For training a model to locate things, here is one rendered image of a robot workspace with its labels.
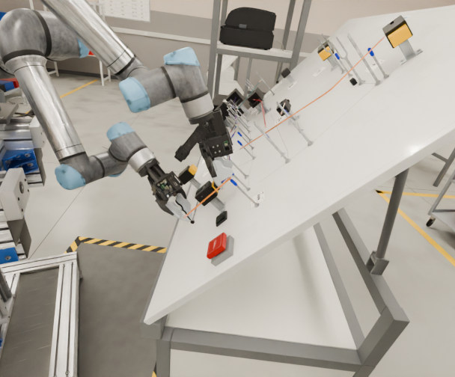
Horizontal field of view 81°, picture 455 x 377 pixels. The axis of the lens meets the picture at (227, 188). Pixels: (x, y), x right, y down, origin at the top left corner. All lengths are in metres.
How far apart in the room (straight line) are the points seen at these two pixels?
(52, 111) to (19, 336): 1.14
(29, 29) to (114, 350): 1.47
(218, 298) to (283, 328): 0.21
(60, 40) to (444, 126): 0.92
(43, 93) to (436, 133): 0.87
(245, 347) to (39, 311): 1.19
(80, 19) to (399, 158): 0.69
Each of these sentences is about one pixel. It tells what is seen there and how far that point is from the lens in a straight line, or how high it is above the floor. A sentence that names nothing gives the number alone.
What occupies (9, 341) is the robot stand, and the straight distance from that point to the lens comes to 1.71.
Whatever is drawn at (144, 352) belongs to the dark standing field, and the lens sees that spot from 1.74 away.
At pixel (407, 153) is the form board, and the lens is 0.52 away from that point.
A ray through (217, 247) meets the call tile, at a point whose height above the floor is 1.11.
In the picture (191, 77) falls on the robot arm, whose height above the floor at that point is 1.43.
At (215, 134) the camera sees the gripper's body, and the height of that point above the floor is 1.29.
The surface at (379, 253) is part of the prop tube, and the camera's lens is 0.85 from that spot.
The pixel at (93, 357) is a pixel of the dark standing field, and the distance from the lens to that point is 1.78.
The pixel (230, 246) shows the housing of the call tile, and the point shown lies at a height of 1.11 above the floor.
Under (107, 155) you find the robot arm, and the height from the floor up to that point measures 1.15.
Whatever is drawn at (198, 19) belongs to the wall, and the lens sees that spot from 8.20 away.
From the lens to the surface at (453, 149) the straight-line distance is 4.64.
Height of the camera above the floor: 1.53
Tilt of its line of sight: 30 degrees down
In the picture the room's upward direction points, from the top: 8 degrees clockwise
